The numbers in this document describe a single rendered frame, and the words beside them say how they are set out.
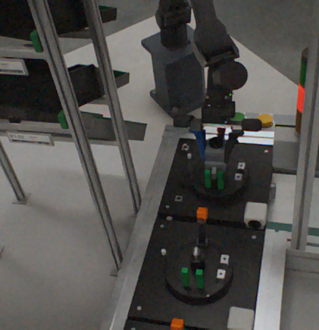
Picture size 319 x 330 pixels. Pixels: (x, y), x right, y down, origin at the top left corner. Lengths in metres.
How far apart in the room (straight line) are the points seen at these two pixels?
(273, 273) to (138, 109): 0.73
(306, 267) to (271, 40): 2.31
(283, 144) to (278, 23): 2.58
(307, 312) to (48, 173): 0.77
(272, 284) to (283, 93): 0.71
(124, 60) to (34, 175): 0.55
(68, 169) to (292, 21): 2.30
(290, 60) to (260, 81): 1.53
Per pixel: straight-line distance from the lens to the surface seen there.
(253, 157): 1.35
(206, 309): 1.11
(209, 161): 1.23
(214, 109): 1.13
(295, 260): 1.23
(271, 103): 1.66
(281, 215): 1.31
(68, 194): 1.49
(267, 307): 1.13
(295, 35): 3.46
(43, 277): 1.35
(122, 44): 1.97
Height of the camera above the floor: 1.94
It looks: 46 degrees down
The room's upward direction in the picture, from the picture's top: 10 degrees counter-clockwise
